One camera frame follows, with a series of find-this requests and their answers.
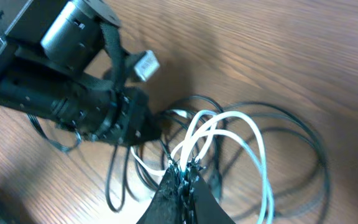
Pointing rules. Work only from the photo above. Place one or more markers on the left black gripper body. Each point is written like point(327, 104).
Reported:
point(128, 122)

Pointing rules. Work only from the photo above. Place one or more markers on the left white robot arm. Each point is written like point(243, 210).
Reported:
point(63, 61)

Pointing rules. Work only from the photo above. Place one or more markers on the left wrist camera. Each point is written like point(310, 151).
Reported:
point(146, 67)

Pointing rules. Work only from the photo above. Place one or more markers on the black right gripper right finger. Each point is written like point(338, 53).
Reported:
point(200, 205)

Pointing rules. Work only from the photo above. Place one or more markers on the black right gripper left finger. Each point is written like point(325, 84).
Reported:
point(165, 206)

